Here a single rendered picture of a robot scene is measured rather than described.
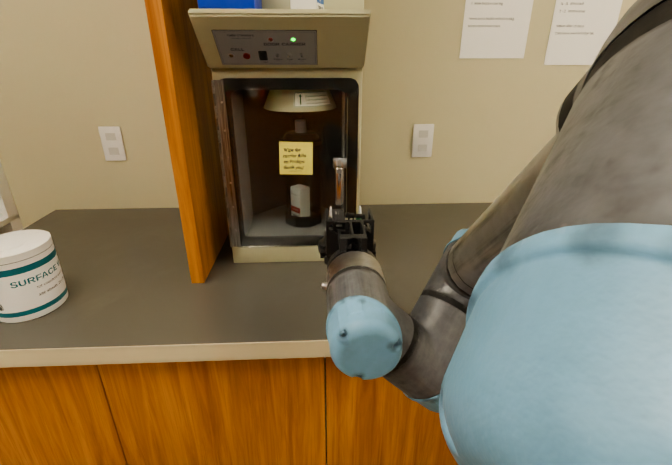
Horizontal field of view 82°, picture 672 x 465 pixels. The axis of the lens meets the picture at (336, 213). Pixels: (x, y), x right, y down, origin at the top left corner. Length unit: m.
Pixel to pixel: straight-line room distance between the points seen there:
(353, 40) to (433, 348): 0.57
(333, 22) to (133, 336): 0.69
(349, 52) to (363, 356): 0.60
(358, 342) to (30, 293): 0.74
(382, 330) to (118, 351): 0.58
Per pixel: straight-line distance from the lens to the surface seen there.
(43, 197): 1.69
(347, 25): 0.78
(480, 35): 1.40
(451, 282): 0.48
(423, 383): 0.47
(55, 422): 1.10
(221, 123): 0.90
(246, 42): 0.81
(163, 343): 0.82
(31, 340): 0.95
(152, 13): 0.84
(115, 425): 1.06
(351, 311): 0.40
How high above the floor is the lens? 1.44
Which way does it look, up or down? 23 degrees down
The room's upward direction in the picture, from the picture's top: straight up
